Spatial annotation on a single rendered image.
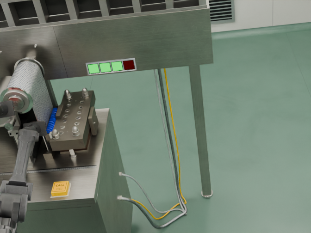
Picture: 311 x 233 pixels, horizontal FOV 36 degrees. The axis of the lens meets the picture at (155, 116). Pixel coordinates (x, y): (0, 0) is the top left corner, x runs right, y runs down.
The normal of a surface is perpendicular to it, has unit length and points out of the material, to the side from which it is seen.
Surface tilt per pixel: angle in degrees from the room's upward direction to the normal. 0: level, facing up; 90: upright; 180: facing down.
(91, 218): 90
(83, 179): 0
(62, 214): 90
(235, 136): 0
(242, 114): 0
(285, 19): 90
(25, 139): 22
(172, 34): 90
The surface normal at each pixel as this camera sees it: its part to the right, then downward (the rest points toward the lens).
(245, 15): -0.03, 0.62
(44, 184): -0.14, -0.78
